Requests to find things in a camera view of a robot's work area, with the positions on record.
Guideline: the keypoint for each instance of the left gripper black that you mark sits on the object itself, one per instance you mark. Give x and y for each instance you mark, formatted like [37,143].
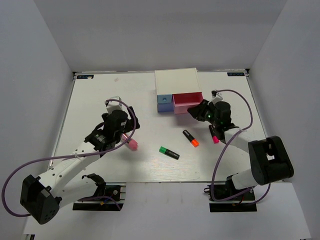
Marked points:
[130,123]

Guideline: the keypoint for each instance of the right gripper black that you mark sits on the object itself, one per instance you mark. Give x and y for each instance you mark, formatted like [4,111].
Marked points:
[198,111]

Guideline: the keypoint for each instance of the pink drawer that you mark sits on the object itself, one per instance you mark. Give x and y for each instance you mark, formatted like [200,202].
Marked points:
[183,101]

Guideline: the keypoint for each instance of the pink capped pen tube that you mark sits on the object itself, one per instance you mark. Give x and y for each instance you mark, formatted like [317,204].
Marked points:
[130,142]

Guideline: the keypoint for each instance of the light blue drawer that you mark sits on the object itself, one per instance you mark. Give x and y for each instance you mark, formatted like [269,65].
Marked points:
[164,98]

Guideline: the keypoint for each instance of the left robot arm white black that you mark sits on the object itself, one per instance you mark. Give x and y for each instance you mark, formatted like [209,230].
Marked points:
[44,195]

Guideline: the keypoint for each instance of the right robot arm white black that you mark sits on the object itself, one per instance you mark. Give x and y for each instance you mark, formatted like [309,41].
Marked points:
[269,160]

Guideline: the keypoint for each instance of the orange highlighter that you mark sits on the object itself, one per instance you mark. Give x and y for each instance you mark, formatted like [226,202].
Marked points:
[191,139]

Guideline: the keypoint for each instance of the pink highlighter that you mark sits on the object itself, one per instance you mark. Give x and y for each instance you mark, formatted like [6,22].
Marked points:
[214,135]

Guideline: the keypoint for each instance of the white drawer cabinet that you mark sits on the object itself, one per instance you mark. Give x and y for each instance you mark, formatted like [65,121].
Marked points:
[177,81]

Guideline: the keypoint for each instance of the green highlighter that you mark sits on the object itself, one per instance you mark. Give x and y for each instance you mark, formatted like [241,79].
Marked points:
[169,153]

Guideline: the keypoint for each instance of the right table label sticker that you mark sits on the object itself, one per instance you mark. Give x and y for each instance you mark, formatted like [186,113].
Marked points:
[236,74]

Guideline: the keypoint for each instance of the table label sticker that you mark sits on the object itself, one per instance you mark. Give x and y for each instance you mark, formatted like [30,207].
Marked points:
[236,74]
[84,77]

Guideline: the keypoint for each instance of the left table label sticker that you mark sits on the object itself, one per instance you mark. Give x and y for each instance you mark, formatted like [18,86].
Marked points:
[84,77]

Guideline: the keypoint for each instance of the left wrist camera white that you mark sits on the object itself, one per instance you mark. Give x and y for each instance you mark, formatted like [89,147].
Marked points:
[113,103]

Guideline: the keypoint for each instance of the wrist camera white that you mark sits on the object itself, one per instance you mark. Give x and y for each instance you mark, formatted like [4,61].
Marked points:
[113,103]
[216,97]

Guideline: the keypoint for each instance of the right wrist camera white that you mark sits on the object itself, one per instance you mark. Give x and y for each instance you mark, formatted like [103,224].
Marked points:
[216,97]

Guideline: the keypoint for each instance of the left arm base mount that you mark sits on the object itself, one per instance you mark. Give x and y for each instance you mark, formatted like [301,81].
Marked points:
[107,198]

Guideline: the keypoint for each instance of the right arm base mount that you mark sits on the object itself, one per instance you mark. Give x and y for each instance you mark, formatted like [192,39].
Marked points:
[241,204]

